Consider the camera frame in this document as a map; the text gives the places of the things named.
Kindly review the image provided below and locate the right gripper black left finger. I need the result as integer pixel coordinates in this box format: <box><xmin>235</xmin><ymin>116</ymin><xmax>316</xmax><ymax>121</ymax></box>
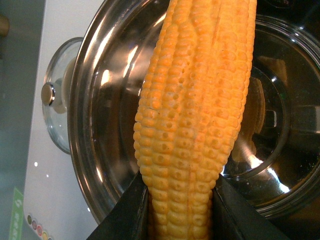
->
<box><xmin>88</xmin><ymin>172</ymin><xmax>149</xmax><ymax>240</ymax></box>

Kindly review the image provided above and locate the green sticker strip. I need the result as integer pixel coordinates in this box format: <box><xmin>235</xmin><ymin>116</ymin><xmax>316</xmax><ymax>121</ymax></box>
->
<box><xmin>8</xmin><ymin>187</ymin><xmax>24</xmax><ymax>240</ymax></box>

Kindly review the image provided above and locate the yellow corn cob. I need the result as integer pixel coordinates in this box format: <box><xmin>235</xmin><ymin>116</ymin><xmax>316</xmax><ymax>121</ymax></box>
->
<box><xmin>133</xmin><ymin>0</ymin><xmax>257</xmax><ymax>240</ymax></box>

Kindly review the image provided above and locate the glass pot lid with knob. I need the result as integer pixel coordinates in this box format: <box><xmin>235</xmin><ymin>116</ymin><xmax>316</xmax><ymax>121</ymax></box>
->
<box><xmin>40</xmin><ymin>37</ymin><xmax>83</xmax><ymax>154</ymax></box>

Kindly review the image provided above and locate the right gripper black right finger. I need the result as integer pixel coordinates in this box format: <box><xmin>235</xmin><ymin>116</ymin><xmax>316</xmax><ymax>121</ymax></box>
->
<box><xmin>211</xmin><ymin>175</ymin><xmax>288</xmax><ymax>240</ymax></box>

